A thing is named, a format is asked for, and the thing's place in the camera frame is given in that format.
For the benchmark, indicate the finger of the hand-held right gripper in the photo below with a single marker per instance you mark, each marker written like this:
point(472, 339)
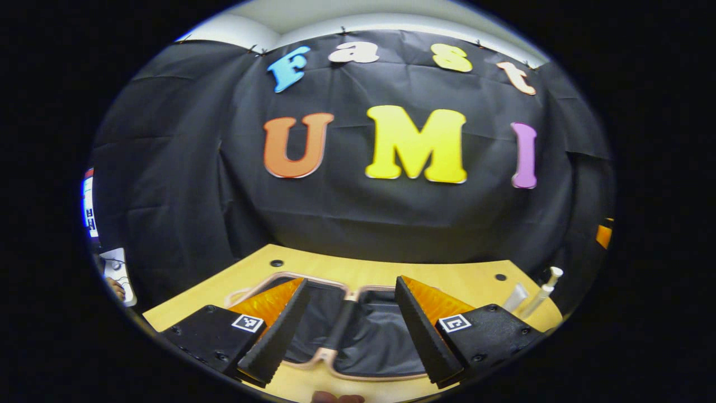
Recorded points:
point(604, 235)

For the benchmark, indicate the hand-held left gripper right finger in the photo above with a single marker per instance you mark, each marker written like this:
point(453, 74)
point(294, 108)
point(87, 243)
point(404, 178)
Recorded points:
point(422, 336)

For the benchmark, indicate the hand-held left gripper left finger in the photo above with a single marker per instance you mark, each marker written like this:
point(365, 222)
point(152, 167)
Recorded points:
point(277, 336)

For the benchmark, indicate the beige suitcase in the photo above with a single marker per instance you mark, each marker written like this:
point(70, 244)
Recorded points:
point(380, 336)

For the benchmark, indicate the white skin care tube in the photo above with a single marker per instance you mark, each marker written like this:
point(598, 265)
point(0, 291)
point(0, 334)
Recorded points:
point(516, 298)

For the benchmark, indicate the display screen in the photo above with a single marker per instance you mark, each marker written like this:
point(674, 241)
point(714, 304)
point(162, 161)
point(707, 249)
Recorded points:
point(88, 204)

